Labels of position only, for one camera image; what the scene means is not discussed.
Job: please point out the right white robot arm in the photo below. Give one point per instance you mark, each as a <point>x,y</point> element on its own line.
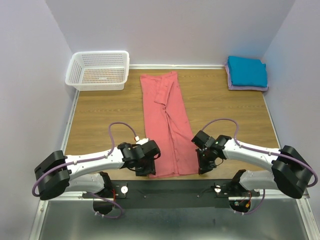
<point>281,169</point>

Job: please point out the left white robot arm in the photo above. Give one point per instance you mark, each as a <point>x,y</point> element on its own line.
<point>55,174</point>

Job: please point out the folded lavender t shirt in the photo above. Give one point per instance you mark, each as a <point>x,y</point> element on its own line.
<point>232,87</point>

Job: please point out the white plastic basket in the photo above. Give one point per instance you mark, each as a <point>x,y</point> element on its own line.
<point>105,70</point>

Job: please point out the folded teal t shirt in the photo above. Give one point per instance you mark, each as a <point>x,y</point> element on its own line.
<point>247,72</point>

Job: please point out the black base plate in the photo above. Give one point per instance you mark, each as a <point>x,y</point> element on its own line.
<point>167,194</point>

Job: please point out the pink t shirt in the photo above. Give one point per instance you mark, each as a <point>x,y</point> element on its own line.
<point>166,122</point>

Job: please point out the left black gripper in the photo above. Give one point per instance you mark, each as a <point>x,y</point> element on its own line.
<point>150,169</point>

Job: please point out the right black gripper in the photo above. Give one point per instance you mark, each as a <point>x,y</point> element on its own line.
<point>202,167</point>

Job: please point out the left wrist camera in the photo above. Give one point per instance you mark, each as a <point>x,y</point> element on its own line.
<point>141,141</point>

